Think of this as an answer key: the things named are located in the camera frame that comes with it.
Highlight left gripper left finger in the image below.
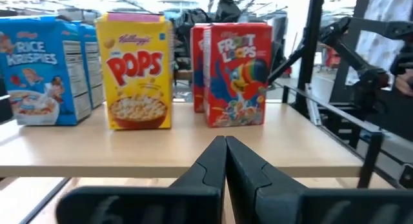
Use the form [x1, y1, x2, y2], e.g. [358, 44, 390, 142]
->
[56, 135, 227, 224]

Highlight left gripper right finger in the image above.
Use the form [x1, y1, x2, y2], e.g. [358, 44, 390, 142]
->
[225, 136, 413, 224]

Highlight red Froot Loops cereal box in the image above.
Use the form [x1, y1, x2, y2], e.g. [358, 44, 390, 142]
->
[190, 23, 210, 114]
[203, 22, 274, 128]

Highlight yellow Pops cereal box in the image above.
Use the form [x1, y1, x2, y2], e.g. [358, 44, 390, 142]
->
[95, 12, 174, 131]

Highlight blue Rice Krispies cereal box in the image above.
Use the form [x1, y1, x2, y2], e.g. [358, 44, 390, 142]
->
[0, 15, 93, 127]
[72, 20, 106, 110]

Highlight person's hand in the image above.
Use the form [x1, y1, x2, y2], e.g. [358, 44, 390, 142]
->
[395, 68, 413, 97]

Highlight white patterned cloth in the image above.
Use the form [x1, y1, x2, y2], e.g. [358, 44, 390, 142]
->
[345, 0, 413, 86]

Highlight wooden shelf with black frame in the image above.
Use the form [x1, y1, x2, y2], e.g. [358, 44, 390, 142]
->
[0, 85, 385, 224]

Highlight black metal table frame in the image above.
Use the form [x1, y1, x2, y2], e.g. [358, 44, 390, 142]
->
[267, 0, 326, 127]

